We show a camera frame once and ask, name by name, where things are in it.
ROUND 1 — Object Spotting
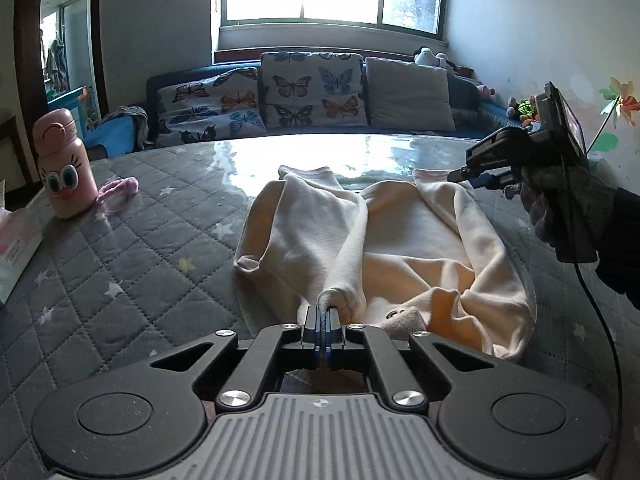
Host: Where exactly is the middle butterfly print pillow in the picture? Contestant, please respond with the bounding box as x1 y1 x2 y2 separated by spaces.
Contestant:
260 51 368 129

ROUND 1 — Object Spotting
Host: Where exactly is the cream sweatshirt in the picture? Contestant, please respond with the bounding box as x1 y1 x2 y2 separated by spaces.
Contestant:
233 167 536 360

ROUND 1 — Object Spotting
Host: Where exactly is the plain beige cushion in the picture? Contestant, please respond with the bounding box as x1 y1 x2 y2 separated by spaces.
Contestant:
364 56 456 131

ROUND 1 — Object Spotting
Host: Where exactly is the pink cartoon water bottle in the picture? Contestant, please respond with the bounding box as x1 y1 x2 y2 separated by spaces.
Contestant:
34 108 98 219

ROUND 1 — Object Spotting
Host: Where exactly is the colourful paper pinwheel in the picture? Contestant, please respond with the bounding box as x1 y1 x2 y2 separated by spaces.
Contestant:
587 77 639 153

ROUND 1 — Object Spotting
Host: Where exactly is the dark gloved right hand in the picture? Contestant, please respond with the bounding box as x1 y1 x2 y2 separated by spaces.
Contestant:
520 165 615 263

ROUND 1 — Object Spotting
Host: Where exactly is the butterfly print pillow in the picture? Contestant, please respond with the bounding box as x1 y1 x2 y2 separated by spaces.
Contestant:
155 67 267 148
260 51 368 129

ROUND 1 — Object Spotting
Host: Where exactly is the white pink tissue pack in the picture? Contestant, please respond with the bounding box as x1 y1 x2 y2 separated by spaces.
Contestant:
0 181 42 306

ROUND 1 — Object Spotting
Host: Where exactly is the black cable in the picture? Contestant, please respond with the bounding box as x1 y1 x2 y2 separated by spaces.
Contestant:
572 259 626 411

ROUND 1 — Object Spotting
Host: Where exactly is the blue cabinet in doorway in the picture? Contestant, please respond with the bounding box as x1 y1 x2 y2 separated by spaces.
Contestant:
48 86 101 139

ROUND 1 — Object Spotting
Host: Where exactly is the left butterfly print pillow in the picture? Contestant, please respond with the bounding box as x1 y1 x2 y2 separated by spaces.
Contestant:
155 67 267 148

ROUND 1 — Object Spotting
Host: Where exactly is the green orange toy pile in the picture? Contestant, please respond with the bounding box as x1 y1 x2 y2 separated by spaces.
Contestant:
506 96 539 128

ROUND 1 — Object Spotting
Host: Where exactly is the white plush toy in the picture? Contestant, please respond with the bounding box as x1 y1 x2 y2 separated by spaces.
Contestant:
413 47 450 70

